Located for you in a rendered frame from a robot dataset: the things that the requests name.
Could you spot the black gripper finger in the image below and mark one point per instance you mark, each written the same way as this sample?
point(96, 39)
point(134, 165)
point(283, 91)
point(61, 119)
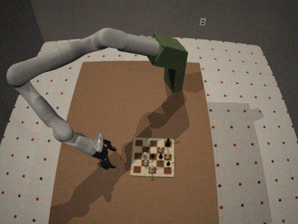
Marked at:
point(106, 163)
point(109, 146)

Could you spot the black chess piece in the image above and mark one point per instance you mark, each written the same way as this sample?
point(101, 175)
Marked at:
point(168, 144)

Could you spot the chessboard with pieces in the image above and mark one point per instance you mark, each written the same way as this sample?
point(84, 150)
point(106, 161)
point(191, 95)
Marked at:
point(152, 146)

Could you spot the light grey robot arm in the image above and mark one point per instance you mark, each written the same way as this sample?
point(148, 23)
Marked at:
point(20, 74)

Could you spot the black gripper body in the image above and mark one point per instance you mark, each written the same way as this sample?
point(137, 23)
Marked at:
point(100, 155)

